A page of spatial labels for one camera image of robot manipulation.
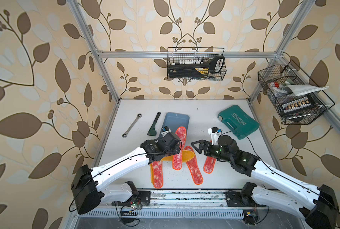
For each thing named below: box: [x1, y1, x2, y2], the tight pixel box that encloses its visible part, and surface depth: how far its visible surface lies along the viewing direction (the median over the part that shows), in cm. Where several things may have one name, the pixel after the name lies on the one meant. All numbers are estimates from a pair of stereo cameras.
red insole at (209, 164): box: [203, 156, 217, 175], surface depth 87 cm
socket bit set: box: [280, 95, 317, 115], surface depth 68 cm
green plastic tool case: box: [217, 104, 260, 140], surface depth 104 cm
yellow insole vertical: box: [149, 162, 154, 185], surface depth 84 cm
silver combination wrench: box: [121, 113, 143, 139], surface depth 107 cm
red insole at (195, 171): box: [184, 145, 204, 185], surface depth 85 cm
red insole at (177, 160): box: [172, 126, 187, 171], surface depth 79 cm
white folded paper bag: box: [281, 84, 330, 97], surface depth 63 cm
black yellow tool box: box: [167, 62, 211, 78], surface depth 86 cm
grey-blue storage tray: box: [159, 112, 190, 139], surface depth 110 cm
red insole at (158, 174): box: [152, 160, 164, 189], surface depth 84 cm
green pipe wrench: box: [147, 111, 161, 136], surface depth 104 cm
